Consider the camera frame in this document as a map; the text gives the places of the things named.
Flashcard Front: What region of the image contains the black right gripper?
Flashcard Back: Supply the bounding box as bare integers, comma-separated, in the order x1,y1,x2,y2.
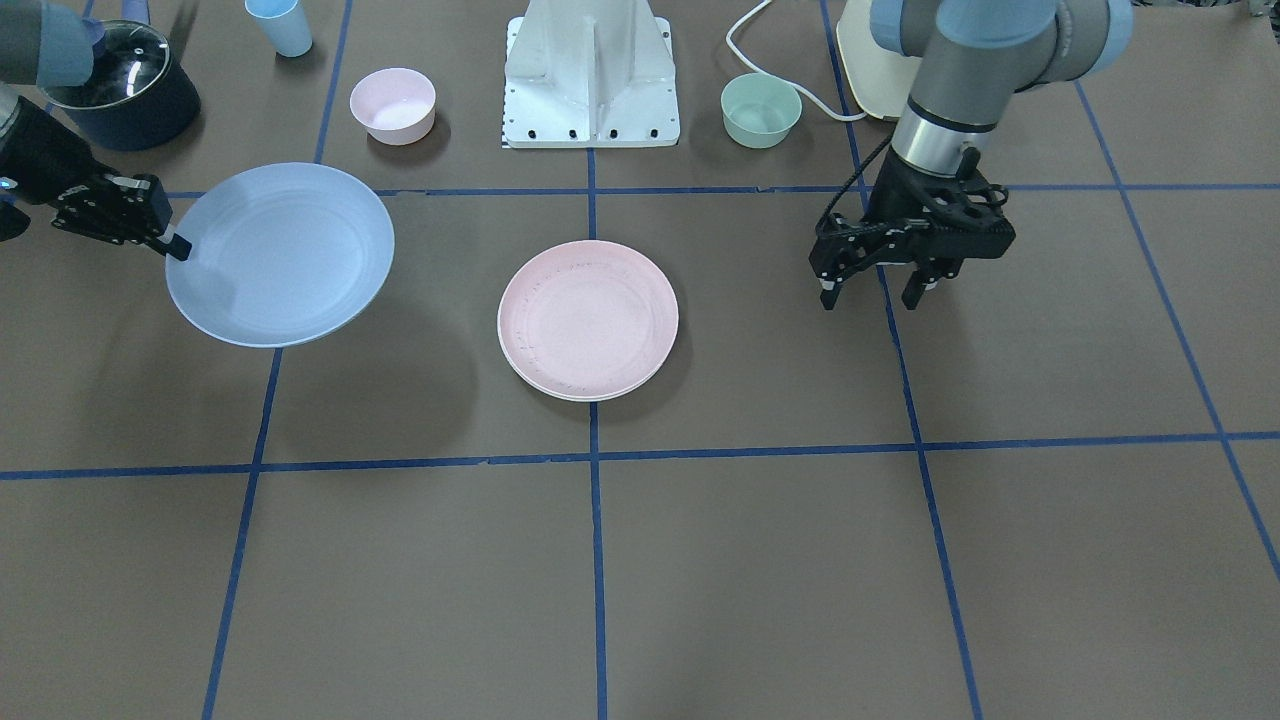
1,96,192,263

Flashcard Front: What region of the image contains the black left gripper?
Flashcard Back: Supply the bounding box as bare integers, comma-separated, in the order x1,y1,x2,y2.
809,150,1016,311

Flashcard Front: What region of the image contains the blue plate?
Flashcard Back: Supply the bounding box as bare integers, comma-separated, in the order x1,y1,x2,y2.
165,161,396,348

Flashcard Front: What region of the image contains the pink plate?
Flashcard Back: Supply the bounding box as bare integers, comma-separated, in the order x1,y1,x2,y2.
495,240,680,383

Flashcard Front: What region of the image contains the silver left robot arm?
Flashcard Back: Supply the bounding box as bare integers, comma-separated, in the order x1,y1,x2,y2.
809,1,1134,309

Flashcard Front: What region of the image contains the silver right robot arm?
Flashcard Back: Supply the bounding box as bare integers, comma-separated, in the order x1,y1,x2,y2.
1,1,201,261

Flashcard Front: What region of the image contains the dark blue cooking pot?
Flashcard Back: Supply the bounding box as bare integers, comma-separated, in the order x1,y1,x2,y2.
37,1,201,151

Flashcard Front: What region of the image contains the cream toaster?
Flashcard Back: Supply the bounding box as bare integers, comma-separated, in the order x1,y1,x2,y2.
836,1,922,123

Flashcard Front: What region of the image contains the green bowl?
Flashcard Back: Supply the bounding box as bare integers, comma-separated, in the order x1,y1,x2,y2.
719,73,803,150

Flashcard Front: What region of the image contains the light blue cup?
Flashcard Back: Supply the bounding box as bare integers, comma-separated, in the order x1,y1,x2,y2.
244,0,314,58

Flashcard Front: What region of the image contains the pink bowl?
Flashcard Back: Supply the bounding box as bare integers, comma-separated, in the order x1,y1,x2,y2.
348,67,438,146

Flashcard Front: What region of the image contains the cream plate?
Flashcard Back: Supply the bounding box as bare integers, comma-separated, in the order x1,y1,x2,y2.
513,366,658,404

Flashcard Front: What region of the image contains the white toaster cable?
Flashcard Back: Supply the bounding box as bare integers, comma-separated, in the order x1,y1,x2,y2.
726,0,867,123

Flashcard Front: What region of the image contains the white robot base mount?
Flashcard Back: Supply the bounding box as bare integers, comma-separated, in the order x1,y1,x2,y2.
500,1,681,149

